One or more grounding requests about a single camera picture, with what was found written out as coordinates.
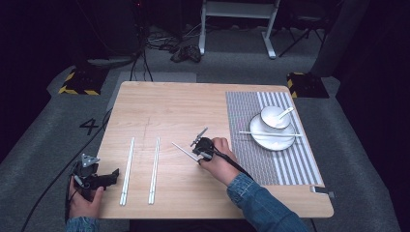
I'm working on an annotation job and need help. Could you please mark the white plate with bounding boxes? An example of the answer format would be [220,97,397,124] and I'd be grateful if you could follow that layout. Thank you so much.
[249,113,297,152]

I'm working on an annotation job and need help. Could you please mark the person's left hand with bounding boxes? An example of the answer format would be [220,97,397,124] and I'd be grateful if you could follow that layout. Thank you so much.
[68,185,105,220]

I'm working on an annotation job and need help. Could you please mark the yellow black striped base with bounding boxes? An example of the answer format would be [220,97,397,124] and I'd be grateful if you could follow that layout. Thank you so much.
[285,72,331,100]
[58,68,108,97]

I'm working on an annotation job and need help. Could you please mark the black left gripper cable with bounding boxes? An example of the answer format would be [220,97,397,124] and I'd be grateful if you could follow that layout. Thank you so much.
[20,107,114,232]

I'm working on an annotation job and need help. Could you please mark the black tripod stand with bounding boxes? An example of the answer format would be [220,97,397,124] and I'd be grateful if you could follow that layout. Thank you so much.
[278,9,327,59]

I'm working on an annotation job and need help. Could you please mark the person's right hand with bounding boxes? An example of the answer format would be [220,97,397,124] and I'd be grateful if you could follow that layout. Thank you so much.
[197,136,244,188]

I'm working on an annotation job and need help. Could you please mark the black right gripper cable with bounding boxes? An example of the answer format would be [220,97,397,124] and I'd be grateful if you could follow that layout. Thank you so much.
[211,148,255,182]

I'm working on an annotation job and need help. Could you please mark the metal table clip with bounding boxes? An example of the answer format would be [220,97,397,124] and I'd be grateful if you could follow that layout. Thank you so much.
[309,185,337,199]

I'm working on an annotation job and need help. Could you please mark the white metal stand frame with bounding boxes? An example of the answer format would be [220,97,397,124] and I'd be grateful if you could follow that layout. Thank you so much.
[198,0,281,60]

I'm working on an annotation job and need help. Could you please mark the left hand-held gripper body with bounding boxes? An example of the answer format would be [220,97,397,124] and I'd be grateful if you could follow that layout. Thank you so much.
[71,153,110,203]

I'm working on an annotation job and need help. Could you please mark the white bowl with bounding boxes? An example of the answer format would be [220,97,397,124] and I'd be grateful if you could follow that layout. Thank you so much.
[259,105,292,131]

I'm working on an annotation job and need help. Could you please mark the grey curtain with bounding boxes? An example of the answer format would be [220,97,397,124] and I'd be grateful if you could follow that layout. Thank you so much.
[309,0,372,78]

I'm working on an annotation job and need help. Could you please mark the brown white striped placemat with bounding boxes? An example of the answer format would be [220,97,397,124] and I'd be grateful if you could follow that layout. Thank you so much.
[224,91,325,188]

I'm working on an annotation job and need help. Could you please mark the white chopstick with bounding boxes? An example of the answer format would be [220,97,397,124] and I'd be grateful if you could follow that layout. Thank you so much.
[150,136,161,206]
[238,130,304,138]
[119,137,134,207]
[170,141,201,163]
[147,137,160,206]
[122,136,136,207]

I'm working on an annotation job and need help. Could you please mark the white spoon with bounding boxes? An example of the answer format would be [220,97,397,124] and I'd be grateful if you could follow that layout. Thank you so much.
[272,106,295,126]

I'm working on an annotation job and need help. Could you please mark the dark cloth bundle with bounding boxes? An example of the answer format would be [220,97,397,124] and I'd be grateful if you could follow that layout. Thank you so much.
[169,43,203,64]

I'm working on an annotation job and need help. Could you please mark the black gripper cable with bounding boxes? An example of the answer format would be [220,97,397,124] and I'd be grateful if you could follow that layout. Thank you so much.
[20,107,114,232]
[211,148,255,182]

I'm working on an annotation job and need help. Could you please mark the black floor cables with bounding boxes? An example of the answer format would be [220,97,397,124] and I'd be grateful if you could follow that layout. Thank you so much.
[128,0,201,82]

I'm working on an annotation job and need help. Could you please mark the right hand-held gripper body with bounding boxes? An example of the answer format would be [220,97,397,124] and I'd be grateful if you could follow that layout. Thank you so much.
[190,127,217,162]

